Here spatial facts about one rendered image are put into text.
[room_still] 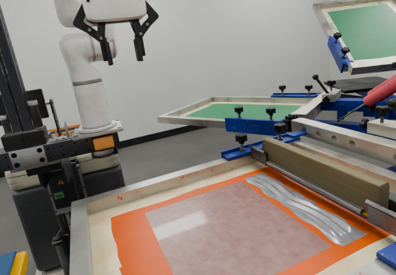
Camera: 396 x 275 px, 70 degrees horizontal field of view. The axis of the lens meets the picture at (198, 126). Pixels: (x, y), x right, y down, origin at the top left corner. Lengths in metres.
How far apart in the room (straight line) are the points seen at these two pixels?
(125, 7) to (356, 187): 0.58
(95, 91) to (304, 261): 0.75
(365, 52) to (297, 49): 3.77
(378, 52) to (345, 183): 1.46
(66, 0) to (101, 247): 0.68
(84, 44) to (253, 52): 4.39
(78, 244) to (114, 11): 0.48
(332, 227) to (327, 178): 0.12
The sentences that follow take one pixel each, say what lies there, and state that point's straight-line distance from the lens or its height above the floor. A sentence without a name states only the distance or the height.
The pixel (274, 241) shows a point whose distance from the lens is 0.66.
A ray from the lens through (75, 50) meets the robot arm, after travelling 0.96.
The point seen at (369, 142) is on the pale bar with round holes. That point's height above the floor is 1.04.
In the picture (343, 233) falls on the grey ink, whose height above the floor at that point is 0.96.
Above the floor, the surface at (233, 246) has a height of 0.96.
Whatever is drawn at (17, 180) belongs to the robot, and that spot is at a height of 0.85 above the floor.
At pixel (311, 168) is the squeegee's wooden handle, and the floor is 1.03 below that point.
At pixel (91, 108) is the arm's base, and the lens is 0.98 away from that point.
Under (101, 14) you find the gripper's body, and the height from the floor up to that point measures 1.43.
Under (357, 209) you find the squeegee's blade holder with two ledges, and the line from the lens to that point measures 0.71.
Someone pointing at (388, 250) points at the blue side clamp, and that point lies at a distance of 0.60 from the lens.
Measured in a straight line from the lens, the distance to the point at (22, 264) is 0.80.
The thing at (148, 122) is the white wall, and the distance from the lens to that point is 4.53.
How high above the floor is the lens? 1.37
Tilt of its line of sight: 16 degrees down
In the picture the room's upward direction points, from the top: 7 degrees counter-clockwise
